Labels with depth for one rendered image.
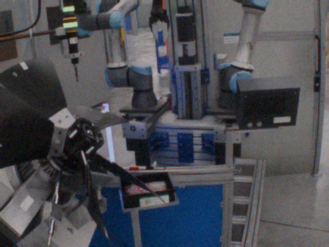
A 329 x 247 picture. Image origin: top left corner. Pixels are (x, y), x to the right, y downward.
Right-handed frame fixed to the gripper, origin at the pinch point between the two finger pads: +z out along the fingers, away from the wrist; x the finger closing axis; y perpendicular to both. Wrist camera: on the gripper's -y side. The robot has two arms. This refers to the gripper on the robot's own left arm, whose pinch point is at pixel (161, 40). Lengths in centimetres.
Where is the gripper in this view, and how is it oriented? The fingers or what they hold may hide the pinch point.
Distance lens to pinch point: 163.3
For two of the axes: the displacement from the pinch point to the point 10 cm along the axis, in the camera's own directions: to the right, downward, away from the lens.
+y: 1.6, -2.6, 9.5
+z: 1.0, 9.6, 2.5
